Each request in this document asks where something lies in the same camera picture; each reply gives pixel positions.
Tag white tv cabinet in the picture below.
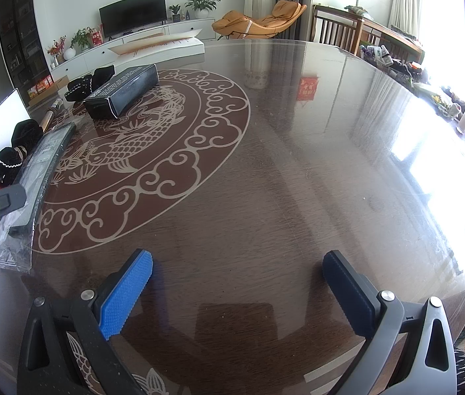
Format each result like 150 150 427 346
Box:
50 18 215 80

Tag cluttered wooden side table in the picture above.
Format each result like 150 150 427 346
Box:
358 12 425 64

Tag phone case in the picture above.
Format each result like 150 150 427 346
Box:
0 122 75 273

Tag orange lounge chair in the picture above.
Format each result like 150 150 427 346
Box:
212 0 307 39

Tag brown cardboard box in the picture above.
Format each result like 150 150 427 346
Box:
28 76 69 110

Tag green potted plant right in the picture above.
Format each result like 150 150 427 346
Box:
185 0 221 19

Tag green plant left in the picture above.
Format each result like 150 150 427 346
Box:
70 27 94 52

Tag white flat carton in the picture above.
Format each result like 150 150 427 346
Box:
109 29 201 56

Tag black flat television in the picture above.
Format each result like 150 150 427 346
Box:
98 0 167 38

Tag red flowers in white vase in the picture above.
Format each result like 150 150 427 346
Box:
47 36 76 65

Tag wooden dining chair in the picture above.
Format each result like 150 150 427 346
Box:
309 5 365 55

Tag small potted plant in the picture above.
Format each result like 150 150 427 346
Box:
168 5 181 22

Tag black lace-trimmed sock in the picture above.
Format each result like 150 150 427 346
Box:
0 119 43 188

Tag dark glass display cabinet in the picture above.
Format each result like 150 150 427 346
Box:
0 0 49 107

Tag black rectangular box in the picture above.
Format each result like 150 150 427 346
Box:
83 64 159 120

